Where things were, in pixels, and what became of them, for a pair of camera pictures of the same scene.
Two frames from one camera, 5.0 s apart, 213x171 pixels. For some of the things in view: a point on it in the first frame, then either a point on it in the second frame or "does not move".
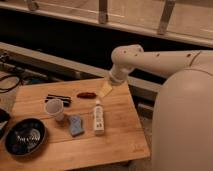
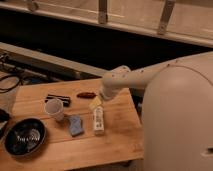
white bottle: (99, 123) does not move
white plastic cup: (54, 107) does not move
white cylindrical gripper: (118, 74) -> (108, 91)
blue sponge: (76, 125) does not move
